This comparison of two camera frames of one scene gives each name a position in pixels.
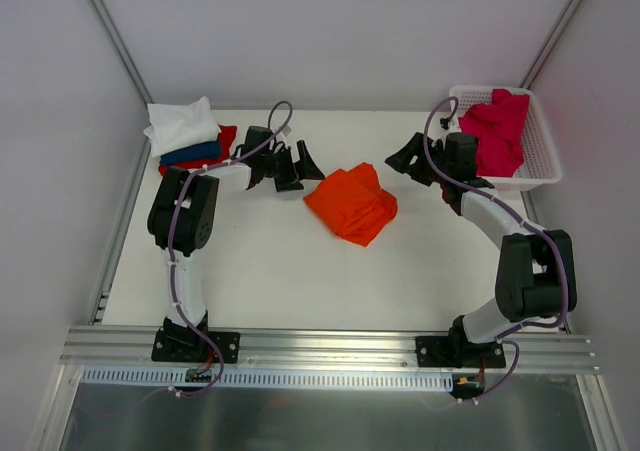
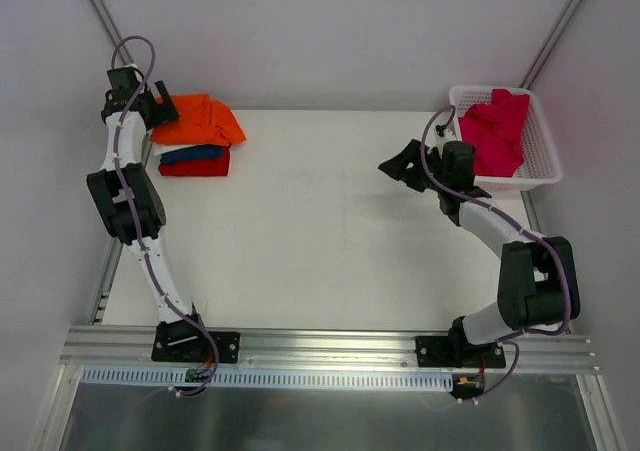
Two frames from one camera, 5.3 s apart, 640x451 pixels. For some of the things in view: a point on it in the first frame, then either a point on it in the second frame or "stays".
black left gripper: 286,169 → 157,109
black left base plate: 189,346 stays
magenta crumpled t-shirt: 500,128 stays
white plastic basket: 540,165 stays
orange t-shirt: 353,203 → 201,120
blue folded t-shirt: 199,152 stays
